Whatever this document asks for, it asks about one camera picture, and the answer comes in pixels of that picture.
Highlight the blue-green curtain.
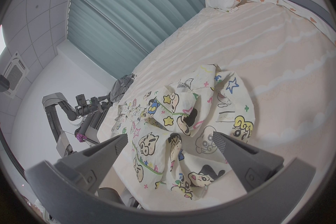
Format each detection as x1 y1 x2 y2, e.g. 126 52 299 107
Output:
67 0 214 80

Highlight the pile of clothes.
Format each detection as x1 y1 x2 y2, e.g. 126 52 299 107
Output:
109 74 137 104

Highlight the bed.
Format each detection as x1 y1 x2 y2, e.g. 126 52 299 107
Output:
97 0 336 211

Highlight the white printed pyjama top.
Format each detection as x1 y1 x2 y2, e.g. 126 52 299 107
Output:
111 63 256 200

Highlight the ceiling air conditioner vent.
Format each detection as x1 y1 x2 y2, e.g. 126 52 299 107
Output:
2 53 29 99

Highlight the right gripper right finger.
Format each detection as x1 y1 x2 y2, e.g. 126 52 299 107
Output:
212 131 284 193

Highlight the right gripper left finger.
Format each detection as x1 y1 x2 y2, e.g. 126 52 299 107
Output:
54 134 128 196

